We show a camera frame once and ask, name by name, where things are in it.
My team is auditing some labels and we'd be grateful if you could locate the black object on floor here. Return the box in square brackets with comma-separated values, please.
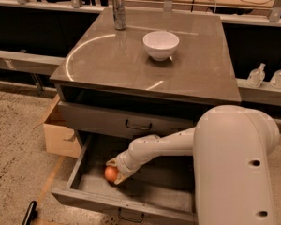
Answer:
[22, 201, 38, 225]

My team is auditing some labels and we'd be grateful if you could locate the open grey middle drawer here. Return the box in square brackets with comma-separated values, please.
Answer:
[52, 134, 199, 225]

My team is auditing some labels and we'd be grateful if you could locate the closed grey upper drawer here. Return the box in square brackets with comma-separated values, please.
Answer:
[58, 101, 193, 139]

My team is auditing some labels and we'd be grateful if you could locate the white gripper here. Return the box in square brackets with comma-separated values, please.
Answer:
[106, 150, 141, 185]

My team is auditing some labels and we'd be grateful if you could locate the grey drawer cabinet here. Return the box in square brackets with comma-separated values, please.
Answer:
[51, 8, 241, 124]

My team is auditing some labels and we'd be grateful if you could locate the white ceramic bowl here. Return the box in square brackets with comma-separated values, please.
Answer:
[142, 31, 180, 61]

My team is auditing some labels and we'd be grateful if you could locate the clear pump bottle left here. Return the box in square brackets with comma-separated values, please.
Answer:
[246, 63, 265, 88]

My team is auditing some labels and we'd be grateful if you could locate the metal shelf rail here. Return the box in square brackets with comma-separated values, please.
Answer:
[0, 51, 64, 75]

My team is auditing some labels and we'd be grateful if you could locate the silver metal can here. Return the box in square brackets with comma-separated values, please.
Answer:
[112, 0, 126, 30]

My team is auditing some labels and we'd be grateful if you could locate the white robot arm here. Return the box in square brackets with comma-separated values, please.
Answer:
[105, 105, 280, 225]

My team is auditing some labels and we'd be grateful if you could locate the orange fruit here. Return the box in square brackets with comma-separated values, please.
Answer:
[104, 166, 118, 183]

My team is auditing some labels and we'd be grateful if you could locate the cardboard box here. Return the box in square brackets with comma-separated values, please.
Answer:
[35, 95, 81, 158]

